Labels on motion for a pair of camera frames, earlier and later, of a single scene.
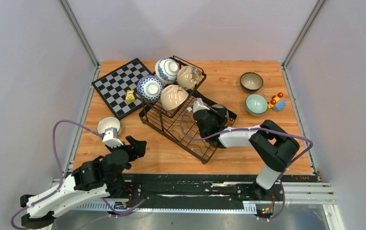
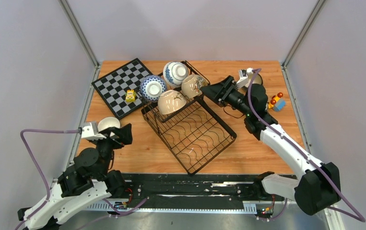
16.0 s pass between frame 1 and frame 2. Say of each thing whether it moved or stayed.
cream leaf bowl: moved
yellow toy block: stayed
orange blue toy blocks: stayed
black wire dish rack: moved
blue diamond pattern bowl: stayed
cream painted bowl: moved
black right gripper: moved
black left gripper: moved
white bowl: stayed
